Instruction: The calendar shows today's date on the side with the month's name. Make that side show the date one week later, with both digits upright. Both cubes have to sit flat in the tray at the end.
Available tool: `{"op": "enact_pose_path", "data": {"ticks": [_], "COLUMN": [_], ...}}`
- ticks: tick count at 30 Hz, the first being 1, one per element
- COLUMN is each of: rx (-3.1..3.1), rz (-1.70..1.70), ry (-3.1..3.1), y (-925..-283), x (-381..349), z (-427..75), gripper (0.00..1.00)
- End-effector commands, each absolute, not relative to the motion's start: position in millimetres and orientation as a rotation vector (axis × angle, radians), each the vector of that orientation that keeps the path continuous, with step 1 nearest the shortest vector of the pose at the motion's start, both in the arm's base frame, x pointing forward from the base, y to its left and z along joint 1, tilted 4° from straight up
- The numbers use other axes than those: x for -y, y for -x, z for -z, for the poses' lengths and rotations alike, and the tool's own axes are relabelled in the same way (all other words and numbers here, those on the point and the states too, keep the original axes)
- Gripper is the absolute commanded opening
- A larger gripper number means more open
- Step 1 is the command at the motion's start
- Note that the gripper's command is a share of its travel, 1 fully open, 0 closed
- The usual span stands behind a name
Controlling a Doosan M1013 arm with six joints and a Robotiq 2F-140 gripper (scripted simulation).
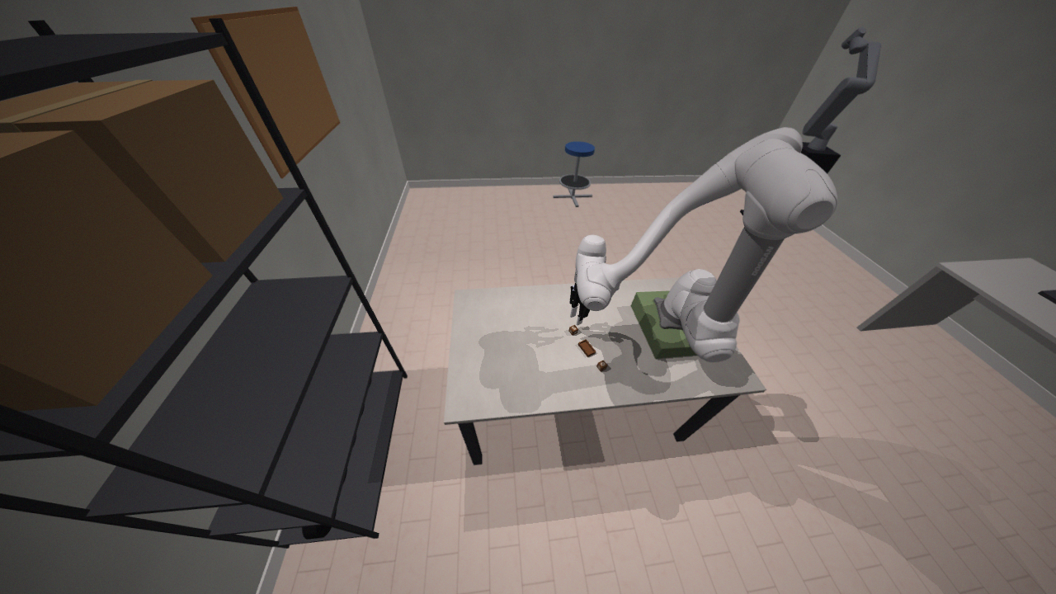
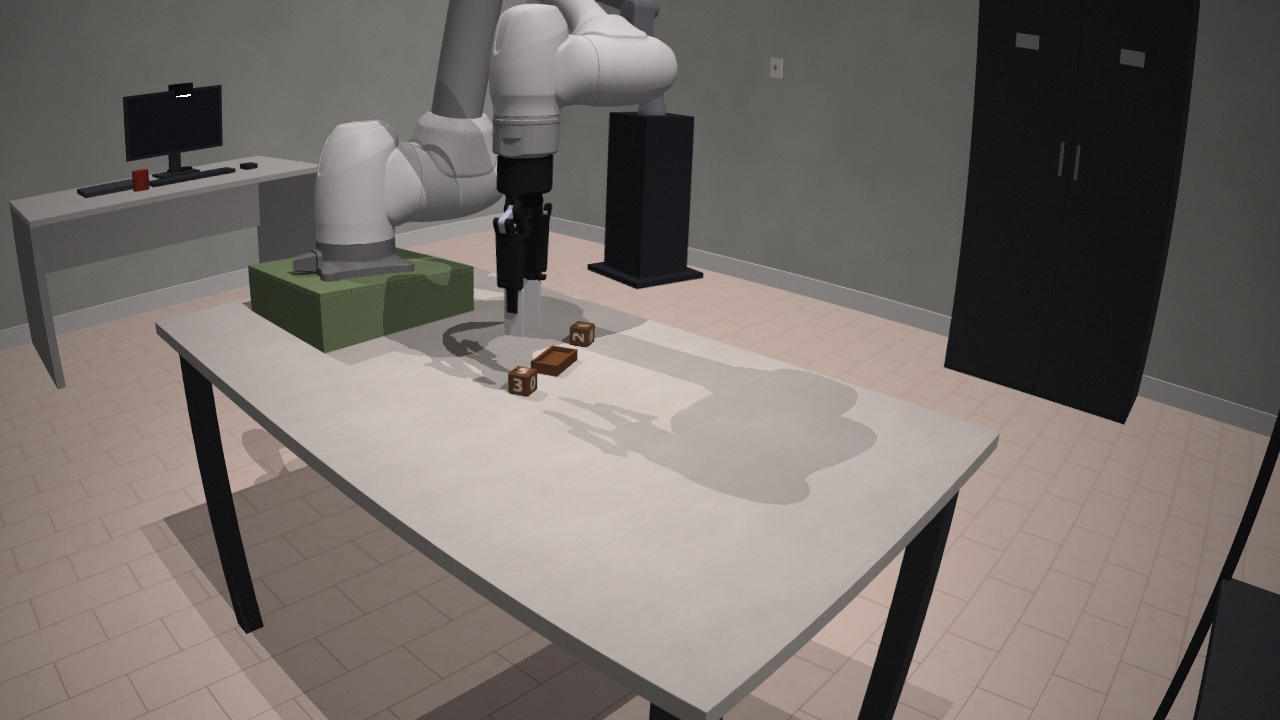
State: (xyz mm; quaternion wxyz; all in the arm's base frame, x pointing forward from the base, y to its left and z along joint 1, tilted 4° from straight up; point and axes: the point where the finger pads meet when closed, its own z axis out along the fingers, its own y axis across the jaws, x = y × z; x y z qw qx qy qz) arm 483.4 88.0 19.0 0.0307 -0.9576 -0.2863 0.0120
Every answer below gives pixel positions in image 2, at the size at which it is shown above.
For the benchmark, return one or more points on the brown wooden cube with white digits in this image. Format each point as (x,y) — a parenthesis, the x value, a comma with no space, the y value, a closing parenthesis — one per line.
(522,381)

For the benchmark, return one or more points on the brown cube with white number 2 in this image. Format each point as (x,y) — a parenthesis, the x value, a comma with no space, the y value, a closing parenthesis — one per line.
(582,334)

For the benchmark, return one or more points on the brown rectangular tray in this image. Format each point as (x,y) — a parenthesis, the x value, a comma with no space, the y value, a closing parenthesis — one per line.
(547,362)

